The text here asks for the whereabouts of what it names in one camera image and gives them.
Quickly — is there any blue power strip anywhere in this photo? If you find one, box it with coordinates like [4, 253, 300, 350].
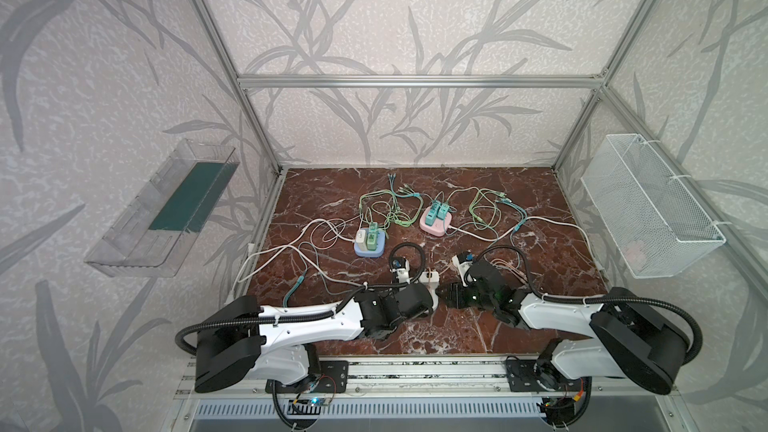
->
[353, 228, 386, 258]

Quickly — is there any pink power strip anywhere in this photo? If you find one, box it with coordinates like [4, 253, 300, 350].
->
[419, 202, 452, 237]

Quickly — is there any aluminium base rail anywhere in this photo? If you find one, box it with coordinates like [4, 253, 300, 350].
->
[173, 354, 652, 400]

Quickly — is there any white charger plug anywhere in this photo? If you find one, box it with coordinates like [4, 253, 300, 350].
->
[419, 271, 440, 289]

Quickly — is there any teal charger cable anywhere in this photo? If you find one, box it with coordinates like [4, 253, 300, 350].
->
[281, 274, 308, 308]

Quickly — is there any green cable bundle left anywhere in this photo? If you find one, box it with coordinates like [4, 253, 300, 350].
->
[357, 187, 425, 230]

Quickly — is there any clear plastic wall bin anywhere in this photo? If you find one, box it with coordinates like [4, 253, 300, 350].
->
[85, 139, 240, 278]

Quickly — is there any green cable bundle right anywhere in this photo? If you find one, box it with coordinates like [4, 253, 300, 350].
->
[452, 187, 529, 235]

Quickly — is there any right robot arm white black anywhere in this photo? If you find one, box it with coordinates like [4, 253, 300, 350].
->
[436, 259, 703, 395]

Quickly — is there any green cable bundle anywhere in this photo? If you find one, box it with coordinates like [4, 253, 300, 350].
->
[357, 187, 425, 230]
[452, 187, 529, 235]

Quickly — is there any white power cord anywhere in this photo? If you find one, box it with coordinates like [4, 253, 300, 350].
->
[230, 217, 367, 298]

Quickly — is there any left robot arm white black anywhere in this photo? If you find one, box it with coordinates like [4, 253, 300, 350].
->
[174, 281, 439, 393]

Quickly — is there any white wire mesh basket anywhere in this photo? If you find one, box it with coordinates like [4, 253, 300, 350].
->
[581, 134, 726, 279]

